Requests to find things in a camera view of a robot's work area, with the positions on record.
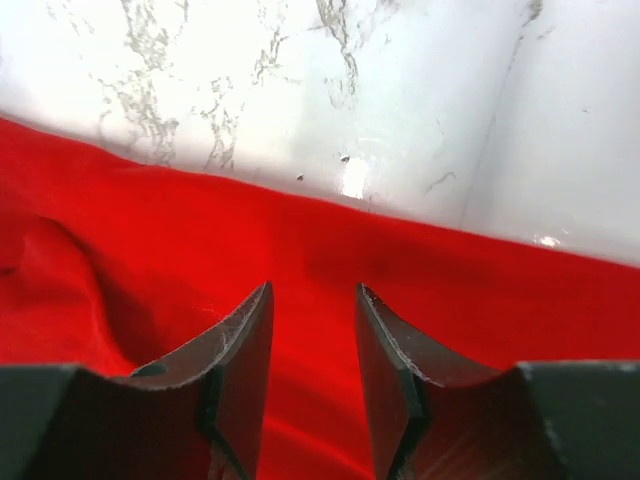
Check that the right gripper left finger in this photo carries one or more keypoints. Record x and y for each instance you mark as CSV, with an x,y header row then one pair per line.
x,y
194,413

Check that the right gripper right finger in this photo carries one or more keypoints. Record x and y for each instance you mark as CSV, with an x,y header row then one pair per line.
x,y
434,414

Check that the red t shirt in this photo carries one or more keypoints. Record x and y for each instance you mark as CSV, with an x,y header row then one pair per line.
x,y
112,264

